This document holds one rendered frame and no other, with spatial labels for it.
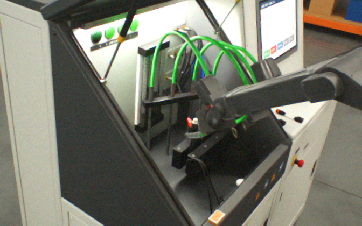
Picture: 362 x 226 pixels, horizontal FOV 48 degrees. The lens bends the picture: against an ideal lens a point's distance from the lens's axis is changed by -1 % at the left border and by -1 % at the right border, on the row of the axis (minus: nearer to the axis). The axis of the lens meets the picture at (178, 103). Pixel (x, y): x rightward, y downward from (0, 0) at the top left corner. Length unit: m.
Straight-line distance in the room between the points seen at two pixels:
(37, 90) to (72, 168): 0.28
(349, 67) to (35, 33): 0.92
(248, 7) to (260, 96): 0.88
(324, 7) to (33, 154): 5.60
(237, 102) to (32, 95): 0.75
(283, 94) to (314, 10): 5.90
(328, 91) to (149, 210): 0.73
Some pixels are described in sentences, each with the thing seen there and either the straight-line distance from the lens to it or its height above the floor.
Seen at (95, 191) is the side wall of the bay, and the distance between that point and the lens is 1.37.
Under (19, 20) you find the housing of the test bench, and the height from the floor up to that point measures 1.42.
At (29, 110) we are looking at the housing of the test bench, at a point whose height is 1.10.
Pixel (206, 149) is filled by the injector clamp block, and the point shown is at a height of 0.98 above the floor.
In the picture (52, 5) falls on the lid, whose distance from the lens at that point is 1.16.
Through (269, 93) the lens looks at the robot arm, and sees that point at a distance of 0.81.
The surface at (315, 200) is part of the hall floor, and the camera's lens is 2.99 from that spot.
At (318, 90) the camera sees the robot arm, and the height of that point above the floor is 1.57.
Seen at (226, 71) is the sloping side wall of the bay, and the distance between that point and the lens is 1.66.
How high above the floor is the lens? 1.83
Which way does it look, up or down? 29 degrees down
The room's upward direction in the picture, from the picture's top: 6 degrees clockwise
